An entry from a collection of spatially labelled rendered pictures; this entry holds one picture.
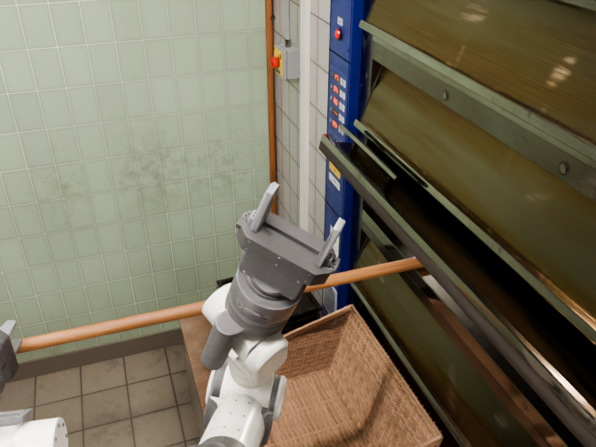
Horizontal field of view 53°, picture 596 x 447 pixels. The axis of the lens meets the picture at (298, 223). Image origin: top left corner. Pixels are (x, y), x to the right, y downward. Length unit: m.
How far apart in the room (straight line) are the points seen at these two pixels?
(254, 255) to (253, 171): 1.96
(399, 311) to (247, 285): 0.99
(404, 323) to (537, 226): 0.65
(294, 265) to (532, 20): 0.63
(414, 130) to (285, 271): 0.81
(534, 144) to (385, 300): 0.80
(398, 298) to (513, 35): 0.83
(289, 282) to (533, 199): 0.56
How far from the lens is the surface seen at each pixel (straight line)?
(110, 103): 2.42
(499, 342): 1.02
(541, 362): 0.96
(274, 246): 0.68
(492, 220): 1.19
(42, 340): 1.40
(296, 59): 2.13
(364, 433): 1.91
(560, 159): 1.05
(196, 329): 2.27
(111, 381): 2.98
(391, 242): 1.64
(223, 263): 2.85
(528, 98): 1.06
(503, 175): 1.19
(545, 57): 1.06
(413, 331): 1.63
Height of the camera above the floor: 2.08
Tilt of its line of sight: 32 degrees down
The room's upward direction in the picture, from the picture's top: straight up
